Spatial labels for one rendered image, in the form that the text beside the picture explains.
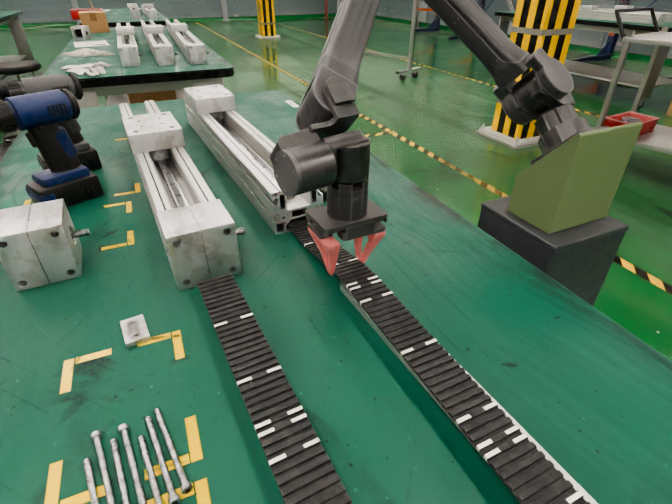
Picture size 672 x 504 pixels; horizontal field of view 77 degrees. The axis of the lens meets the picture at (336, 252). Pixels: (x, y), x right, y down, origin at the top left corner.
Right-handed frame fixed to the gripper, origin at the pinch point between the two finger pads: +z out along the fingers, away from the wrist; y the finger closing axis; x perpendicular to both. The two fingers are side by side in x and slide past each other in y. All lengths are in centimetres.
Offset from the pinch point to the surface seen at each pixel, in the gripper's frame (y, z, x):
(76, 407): 37.7, 3.6, 6.4
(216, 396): 23.6, 3.4, 12.3
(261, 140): -3.3, -5.5, -46.3
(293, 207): 0.6, -1.4, -18.9
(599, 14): -492, -9, -295
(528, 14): -271, -17, -206
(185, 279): 22.4, 1.5, -9.5
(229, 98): -4, -9, -75
